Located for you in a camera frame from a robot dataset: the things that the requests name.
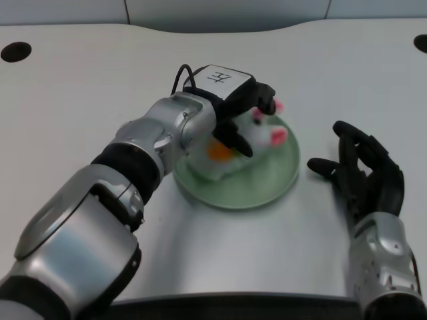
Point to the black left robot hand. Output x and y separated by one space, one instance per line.
233 103

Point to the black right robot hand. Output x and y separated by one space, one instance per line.
370 176

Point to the white rabbit plush doll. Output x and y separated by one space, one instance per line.
240 146

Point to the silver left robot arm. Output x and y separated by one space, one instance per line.
110 200

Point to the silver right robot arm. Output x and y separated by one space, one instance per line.
383 266

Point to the green round plate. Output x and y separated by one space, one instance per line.
253 180

